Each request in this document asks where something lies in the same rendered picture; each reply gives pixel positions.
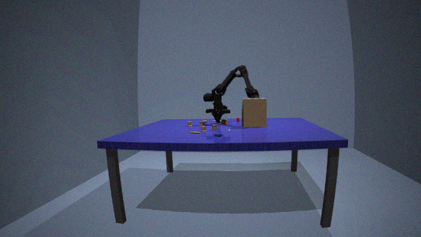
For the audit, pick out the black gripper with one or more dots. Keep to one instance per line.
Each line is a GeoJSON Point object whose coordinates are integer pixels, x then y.
{"type": "Point", "coordinates": [217, 111]}

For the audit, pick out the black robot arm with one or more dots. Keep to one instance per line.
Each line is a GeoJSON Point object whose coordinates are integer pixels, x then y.
{"type": "Point", "coordinates": [221, 88]}

